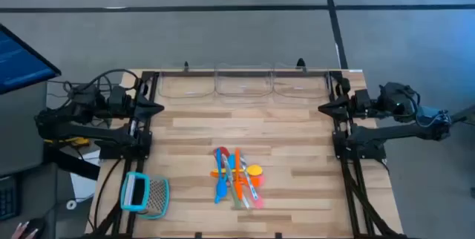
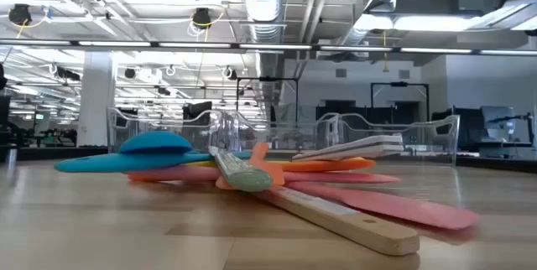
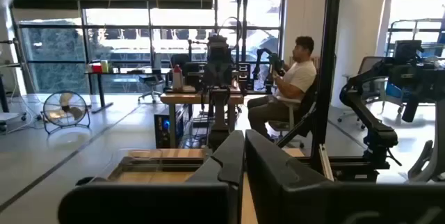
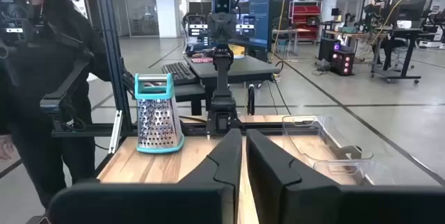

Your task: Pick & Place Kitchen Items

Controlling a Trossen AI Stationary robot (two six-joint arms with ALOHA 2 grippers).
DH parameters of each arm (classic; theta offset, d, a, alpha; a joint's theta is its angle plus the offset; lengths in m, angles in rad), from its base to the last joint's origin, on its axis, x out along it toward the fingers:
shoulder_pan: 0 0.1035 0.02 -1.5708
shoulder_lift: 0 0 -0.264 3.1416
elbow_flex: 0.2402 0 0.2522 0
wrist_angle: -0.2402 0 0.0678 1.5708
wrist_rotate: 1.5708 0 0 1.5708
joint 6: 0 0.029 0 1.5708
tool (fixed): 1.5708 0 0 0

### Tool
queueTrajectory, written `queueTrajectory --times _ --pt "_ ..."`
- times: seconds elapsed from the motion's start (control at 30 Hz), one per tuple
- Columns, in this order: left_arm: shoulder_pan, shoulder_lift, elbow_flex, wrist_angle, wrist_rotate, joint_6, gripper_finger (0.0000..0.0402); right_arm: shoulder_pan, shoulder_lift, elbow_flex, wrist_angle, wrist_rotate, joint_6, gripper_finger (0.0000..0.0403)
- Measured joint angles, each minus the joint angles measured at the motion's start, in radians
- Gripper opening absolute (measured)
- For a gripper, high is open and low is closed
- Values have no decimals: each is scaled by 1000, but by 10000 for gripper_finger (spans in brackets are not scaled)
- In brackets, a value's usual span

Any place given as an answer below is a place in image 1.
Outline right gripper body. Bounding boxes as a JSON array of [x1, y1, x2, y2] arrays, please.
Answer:
[[347, 88, 373, 120]]

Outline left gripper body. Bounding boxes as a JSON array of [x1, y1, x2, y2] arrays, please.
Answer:
[[108, 85, 137, 120]]

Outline blue silicone spoon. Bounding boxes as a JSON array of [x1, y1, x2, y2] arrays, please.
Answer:
[[214, 148, 229, 205]]

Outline clear plastic bin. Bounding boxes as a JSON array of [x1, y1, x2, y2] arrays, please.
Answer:
[[272, 62, 330, 99], [158, 63, 216, 99], [214, 62, 275, 98]]

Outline black stand leg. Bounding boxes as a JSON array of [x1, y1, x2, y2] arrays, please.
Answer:
[[43, 145, 102, 181]]

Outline teal box grater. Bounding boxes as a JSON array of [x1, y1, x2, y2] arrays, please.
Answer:
[[119, 171, 171, 220]]

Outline white paper sheet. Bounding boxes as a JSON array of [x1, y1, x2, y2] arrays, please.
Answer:
[[69, 149, 102, 203]]

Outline gray cabinet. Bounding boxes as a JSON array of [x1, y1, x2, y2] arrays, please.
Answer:
[[0, 81, 49, 177]]

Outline dark metal bar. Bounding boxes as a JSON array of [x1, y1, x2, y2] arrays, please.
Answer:
[[451, 104, 475, 127]]

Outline blue screen monitor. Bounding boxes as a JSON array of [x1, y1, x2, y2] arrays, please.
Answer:
[[0, 23, 62, 95]]

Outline black computer mouse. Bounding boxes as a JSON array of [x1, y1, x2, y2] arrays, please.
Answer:
[[22, 217, 48, 239]]

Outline black keyboard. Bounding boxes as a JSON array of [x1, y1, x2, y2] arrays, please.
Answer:
[[0, 174, 20, 221]]

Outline person's hand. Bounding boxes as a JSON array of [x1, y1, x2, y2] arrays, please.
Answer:
[[10, 220, 40, 239]]

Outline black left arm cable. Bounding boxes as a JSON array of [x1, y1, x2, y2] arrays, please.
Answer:
[[61, 68, 141, 101]]

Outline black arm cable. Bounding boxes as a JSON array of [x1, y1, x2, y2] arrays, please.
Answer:
[[61, 68, 141, 101], [407, 90, 452, 128]]

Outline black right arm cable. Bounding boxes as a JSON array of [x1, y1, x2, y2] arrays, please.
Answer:
[[407, 90, 452, 128]]

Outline yellow cable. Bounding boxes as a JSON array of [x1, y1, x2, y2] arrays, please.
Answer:
[[43, 137, 91, 148]]

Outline black power cable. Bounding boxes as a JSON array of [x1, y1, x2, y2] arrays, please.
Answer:
[[92, 159, 123, 232]]

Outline red spatula wooden handle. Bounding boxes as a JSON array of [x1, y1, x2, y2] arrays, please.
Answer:
[[213, 145, 257, 209]]

